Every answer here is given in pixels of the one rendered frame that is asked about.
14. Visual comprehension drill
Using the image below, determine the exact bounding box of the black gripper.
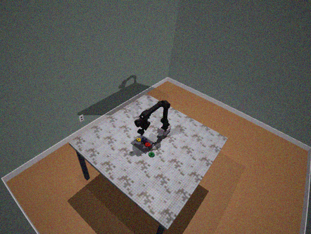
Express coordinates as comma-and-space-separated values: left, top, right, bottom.
137, 121, 150, 136

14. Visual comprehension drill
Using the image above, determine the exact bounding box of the green gear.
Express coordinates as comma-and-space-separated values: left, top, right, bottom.
148, 152, 155, 158

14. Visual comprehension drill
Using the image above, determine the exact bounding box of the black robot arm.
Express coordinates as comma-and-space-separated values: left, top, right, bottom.
134, 100, 171, 130

